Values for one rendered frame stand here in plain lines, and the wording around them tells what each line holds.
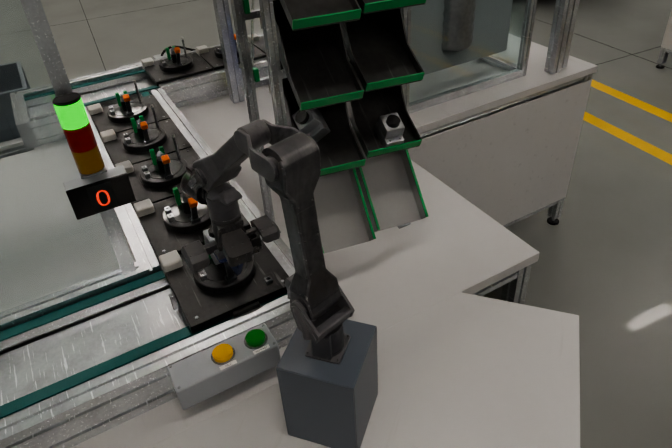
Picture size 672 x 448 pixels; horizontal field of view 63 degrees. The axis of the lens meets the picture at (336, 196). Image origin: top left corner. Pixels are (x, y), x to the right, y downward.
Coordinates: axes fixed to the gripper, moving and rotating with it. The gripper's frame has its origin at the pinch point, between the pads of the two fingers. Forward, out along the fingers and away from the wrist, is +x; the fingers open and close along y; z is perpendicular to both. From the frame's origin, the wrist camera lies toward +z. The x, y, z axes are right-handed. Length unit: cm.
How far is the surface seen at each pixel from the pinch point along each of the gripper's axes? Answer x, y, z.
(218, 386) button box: 17.4, -11.5, 12.8
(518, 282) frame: 33, 70, 13
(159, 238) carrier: 12.4, -9.5, -33.2
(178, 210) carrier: 10.4, -2.3, -39.3
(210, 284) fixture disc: 10.5, -4.5, -7.9
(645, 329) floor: 110, 159, 9
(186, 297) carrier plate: 12.5, -10.0, -9.2
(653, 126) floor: 109, 314, -97
